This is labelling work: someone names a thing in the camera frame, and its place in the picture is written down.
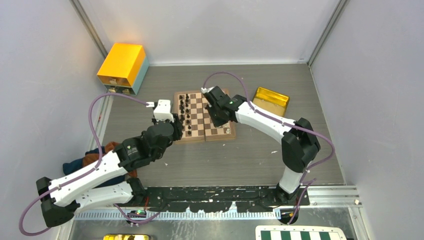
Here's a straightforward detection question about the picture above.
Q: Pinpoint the wooden chess board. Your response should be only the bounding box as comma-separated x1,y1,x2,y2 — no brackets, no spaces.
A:
173,90,236,143

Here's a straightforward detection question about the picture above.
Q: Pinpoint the gold tin tray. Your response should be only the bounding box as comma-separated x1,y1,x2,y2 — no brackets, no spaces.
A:
252,87,290,117

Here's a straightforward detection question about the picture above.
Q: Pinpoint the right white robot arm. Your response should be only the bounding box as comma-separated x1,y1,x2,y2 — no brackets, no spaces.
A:
201,86,321,206

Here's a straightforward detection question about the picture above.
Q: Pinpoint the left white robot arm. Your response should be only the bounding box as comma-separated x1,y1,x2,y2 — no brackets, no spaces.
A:
36,113,183,228

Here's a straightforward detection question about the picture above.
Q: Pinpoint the green white checkered board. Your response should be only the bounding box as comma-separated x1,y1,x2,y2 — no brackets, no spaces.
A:
255,225,348,240

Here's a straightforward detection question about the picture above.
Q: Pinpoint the orange cloth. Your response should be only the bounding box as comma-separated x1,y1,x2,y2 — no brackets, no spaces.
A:
81,141,119,167

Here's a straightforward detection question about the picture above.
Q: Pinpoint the yellow teal drawer box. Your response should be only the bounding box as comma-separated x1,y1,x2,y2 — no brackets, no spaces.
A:
97,43,150,96

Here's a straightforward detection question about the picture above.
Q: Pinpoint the dark blue cloth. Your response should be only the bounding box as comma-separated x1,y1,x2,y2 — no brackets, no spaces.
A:
62,148,126,188

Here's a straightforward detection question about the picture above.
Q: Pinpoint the gold tin front edge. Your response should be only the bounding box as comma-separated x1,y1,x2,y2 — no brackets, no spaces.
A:
103,233,153,240

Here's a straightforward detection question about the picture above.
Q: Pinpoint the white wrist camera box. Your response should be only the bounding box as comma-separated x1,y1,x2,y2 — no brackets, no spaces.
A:
153,99,175,123

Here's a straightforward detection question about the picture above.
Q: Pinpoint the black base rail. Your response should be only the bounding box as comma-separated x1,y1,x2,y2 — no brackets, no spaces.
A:
113,185,311,214

